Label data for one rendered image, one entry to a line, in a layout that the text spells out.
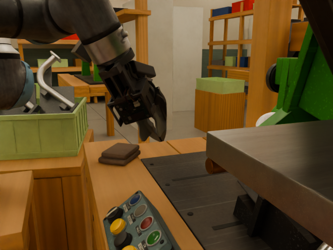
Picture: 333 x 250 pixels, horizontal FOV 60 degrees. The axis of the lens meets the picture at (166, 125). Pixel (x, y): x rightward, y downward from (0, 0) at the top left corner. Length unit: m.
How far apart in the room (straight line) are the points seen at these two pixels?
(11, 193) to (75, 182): 0.34
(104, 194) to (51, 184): 0.52
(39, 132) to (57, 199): 0.26
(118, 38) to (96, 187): 0.32
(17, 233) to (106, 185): 0.19
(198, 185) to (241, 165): 0.48
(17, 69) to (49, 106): 0.65
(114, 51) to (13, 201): 0.44
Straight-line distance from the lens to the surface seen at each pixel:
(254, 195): 0.49
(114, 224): 0.46
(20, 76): 0.77
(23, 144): 1.20
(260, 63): 1.07
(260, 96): 1.07
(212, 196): 0.61
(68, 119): 1.14
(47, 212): 1.17
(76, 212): 1.16
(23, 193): 0.80
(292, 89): 0.39
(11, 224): 0.68
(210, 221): 0.53
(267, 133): 0.21
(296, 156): 0.17
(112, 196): 0.61
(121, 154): 0.75
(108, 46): 0.50
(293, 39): 1.09
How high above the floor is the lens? 1.18
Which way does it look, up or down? 14 degrees down
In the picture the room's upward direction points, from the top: straight up
